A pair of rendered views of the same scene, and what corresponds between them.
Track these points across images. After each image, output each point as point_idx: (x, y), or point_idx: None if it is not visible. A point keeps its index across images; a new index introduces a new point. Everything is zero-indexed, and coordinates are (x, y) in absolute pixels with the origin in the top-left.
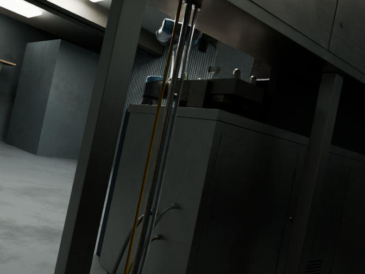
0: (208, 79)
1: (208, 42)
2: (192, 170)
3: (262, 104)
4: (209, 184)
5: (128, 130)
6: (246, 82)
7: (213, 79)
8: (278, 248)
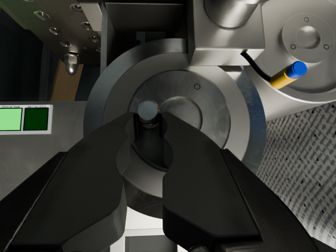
0: (29, 27)
1: (22, 185)
2: None
3: (167, 32)
4: None
5: None
6: (86, 63)
7: (37, 36)
8: None
